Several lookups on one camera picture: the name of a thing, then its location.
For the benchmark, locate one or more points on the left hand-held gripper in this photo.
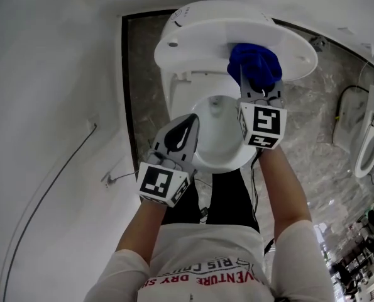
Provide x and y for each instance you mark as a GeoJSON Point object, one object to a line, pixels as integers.
{"type": "Point", "coordinates": [155, 181]}

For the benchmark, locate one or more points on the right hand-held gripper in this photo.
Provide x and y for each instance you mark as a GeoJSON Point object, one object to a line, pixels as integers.
{"type": "Point", "coordinates": [265, 121]}

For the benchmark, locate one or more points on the blue microfibre cloth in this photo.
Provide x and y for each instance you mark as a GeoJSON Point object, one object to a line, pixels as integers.
{"type": "Point", "coordinates": [256, 61]}

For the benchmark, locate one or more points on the person's left forearm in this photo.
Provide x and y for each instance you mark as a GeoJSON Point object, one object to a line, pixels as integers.
{"type": "Point", "coordinates": [142, 231]}

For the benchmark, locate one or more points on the person's right forearm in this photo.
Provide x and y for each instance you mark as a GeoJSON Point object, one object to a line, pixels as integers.
{"type": "Point", "coordinates": [284, 193]}

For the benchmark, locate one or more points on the white toilet with side panel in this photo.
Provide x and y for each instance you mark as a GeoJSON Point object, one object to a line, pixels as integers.
{"type": "Point", "coordinates": [362, 156]}

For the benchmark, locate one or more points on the black trousers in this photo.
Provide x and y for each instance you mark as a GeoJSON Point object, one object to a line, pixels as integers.
{"type": "Point", "coordinates": [227, 200]}

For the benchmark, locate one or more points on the white printed shirt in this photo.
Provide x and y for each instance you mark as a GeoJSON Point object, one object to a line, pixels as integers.
{"type": "Point", "coordinates": [205, 250]}

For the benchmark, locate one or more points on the cluttered equipment desks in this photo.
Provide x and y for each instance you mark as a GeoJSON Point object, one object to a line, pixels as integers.
{"type": "Point", "coordinates": [362, 247]}

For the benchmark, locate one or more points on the white wall socket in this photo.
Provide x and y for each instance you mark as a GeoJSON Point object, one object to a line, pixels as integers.
{"type": "Point", "coordinates": [92, 119]}
{"type": "Point", "coordinates": [367, 49]}
{"type": "Point", "coordinates": [108, 178]}

